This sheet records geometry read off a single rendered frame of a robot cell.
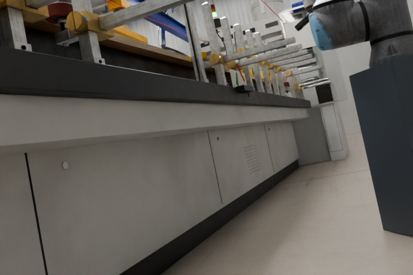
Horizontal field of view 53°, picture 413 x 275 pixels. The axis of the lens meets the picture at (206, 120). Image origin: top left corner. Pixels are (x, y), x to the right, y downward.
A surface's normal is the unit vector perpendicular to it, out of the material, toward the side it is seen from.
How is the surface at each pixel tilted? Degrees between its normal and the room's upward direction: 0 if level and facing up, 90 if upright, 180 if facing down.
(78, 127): 90
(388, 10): 90
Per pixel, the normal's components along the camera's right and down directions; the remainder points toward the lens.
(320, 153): -0.37, 0.02
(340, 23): -0.16, 0.10
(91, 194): 0.91, -0.21
